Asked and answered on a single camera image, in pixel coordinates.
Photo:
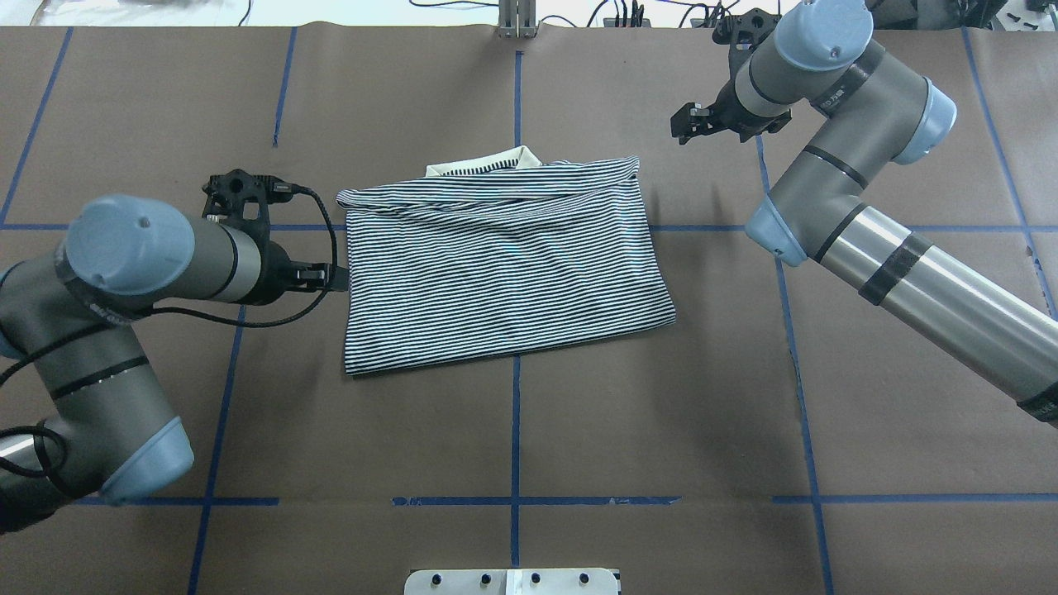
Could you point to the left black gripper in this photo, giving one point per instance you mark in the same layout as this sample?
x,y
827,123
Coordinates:
x,y
275,275

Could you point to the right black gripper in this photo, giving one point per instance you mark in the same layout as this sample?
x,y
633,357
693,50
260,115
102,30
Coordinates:
x,y
731,114

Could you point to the navy white striped polo shirt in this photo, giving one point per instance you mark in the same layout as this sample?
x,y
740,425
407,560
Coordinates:
x,y
501,256

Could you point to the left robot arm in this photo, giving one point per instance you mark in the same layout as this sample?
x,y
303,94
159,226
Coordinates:
x,y
69,314

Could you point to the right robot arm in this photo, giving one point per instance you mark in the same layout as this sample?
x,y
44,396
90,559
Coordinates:
x,y
877,112

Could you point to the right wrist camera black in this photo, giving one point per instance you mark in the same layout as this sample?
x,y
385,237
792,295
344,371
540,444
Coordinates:
x,y
744,31

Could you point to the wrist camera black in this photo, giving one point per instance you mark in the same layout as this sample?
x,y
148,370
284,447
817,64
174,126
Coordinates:
x,y
744,31
241,201

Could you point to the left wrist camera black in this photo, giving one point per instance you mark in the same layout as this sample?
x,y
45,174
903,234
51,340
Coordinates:
x,y
241,201

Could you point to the aluminium frame post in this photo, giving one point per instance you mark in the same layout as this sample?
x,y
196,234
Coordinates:
x,y
517,19

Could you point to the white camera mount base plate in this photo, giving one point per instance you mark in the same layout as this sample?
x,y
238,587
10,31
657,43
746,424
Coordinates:
x,y
575,580

